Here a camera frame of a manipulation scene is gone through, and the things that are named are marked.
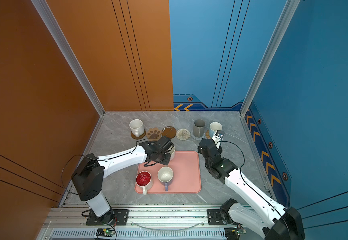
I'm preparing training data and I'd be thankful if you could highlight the aluminium corner post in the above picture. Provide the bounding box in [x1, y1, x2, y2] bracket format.
[31, 0, 106, 117]
[240, 0, 300, 117]

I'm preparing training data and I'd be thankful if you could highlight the grey green mug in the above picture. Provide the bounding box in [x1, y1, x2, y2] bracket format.
[193, 119, 206, 138]

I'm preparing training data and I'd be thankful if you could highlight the purple mug white inside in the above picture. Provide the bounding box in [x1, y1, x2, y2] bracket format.
[157, 167, 174, 192]

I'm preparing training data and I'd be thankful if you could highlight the white woven round coaster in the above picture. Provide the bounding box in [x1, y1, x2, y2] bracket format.
[176, 129, 191, 141]

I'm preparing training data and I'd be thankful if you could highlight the aluminium front rail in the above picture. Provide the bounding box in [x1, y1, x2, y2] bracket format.
[36, 205, 300, 240]

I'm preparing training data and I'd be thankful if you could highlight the light blue mug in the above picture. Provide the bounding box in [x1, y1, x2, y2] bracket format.
[209, 122, 223, 138]

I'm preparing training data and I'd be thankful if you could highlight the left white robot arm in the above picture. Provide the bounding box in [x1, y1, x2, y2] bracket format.
[71, 137, 174, 224]

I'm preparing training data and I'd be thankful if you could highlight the aluminium corner post left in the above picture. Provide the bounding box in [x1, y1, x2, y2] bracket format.
[31, 0, 106, 117]

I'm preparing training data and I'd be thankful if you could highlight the paw shaped cork coaster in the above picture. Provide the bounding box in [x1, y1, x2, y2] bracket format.
[146, 128, 162, 141]

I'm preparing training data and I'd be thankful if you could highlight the circuit board right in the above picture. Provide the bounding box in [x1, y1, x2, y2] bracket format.
[224, 228, 247, 240]

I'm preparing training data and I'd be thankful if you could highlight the pink rectangular tray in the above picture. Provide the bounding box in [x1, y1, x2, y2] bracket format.
[137, 151, 201, 194]

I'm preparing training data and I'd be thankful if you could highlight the aluminium corner post right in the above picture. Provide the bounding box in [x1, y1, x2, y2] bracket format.
[240, 0, 300, 117]

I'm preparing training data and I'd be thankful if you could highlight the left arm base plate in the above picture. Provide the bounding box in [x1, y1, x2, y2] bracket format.
[82, 209, 129, 227]

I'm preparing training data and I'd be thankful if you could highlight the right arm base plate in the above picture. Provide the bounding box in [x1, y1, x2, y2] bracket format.
[207, 209, 233, 226]

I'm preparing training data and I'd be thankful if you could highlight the plain brown round coaster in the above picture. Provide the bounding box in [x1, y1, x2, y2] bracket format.
[131, 131, 146, 140]

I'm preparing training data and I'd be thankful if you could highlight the green circuit board left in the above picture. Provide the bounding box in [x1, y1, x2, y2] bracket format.
[96, 228, 117, 240]

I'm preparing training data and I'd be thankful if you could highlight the red inside white mug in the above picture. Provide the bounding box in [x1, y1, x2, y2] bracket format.
[136, 171, 154, 195]

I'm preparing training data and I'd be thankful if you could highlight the tan wicker round coaster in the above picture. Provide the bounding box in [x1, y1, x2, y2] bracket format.
[205, 130, 212, 139]

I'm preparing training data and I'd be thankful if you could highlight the blue grey woven coaster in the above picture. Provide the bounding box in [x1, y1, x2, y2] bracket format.
[191, 132, 205, 141]

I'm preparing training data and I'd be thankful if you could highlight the dark brown rimmed coaster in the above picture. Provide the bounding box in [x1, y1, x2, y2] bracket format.
[162, 126, 177, 139]

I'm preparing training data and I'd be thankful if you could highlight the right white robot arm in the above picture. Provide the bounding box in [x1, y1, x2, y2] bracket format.
[198, 139, 306, 240]

